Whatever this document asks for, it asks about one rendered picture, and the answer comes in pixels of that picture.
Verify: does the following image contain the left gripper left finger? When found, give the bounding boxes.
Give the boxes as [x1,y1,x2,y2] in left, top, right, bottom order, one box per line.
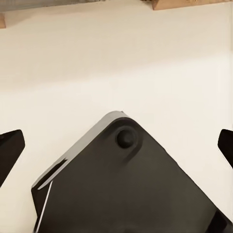
[0,129,25,187]

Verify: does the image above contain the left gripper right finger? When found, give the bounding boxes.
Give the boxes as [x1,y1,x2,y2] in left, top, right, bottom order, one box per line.
[217,129,233,168]

